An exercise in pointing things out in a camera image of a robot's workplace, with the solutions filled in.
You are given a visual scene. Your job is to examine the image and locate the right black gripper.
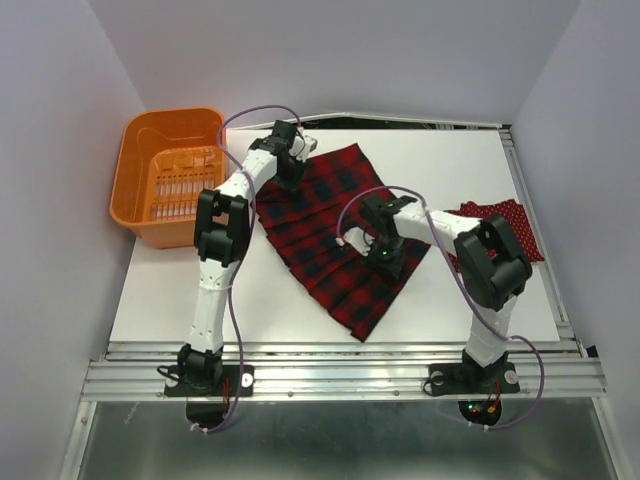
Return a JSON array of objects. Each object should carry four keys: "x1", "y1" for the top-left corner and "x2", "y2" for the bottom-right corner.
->
[{"x1": 356, "y1": 235, "x2": 402, "y2": 286}]

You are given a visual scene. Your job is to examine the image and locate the red black plaid skirt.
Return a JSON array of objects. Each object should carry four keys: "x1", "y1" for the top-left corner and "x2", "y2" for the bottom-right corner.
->
[{"x1": 253, "y1": 142, "x2": 431, "y2": 344}]

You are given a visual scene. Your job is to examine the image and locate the red polka dot skirt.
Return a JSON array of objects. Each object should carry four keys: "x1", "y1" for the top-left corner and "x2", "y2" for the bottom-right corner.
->
[{"x1": 447, "y1": 199, "x2": 545, "y2": 263}]

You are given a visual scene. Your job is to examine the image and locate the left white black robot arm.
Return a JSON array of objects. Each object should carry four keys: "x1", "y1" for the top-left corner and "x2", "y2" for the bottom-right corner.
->
[{"x1": 170, "y1": 121, "x2": 317, "y2": 396}]

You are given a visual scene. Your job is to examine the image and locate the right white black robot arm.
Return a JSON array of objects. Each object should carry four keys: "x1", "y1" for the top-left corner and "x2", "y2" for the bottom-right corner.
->
[{"x1": 357, "y1": 195, "x2": 532, "y2": 396}]

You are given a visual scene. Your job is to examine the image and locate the orange plastic bin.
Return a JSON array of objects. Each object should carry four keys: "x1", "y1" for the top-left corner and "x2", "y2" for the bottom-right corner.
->
[{"x1": 109, "y1": 107, "x2": 226, "y2": 249}]

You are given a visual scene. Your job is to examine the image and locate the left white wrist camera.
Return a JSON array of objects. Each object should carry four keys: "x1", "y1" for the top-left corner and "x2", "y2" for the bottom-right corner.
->
[{"x1": 290, "y1": 131, "x2": 318, "y2": 162}]

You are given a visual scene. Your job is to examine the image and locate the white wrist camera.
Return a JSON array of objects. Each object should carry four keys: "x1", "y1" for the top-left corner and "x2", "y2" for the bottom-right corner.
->
[
  {"x1": 290, "y1": 131, "x2": 318, "y2": 162},
  {"x1": 336, "y1": 227, "x2": 375, "y2": 256}
]

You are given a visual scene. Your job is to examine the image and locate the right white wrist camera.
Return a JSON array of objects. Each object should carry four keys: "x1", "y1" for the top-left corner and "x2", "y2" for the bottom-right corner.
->
[{"x1": 336, "y1": 227, "x2": 375, "y2": 256}]

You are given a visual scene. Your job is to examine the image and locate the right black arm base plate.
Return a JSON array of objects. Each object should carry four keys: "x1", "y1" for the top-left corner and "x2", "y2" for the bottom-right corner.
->
[{"x1": 427, "y1": 362, "x2": 521, "y2": 396}]

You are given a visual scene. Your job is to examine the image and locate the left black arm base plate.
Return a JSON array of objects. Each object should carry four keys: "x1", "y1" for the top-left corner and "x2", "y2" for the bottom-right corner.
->
[{"x1": 157, "y1": 364, "x2": 255, "y2": 398}]

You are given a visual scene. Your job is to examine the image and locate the aluminium front rail frame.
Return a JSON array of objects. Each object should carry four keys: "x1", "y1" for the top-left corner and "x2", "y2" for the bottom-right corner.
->
[{"x1": 60, "y1": 328, "x2": 633, "y2": 479}]

